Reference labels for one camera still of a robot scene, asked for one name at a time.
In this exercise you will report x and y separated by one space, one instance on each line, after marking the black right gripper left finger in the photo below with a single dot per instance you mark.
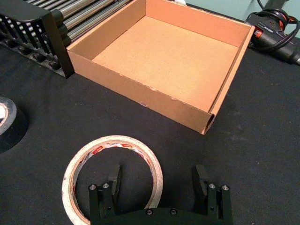
110 194

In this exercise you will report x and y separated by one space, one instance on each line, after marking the black rack with steel bars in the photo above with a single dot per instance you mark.
47 30

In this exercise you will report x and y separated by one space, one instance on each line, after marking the roll of white tape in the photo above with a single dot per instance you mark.
70 187

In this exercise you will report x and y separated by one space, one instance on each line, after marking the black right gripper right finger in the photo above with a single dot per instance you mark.
212 199

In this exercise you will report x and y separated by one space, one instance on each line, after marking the shallow brown cardboard tray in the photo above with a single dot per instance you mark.
164 61

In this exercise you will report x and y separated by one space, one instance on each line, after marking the black table cloth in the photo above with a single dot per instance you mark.
257 140

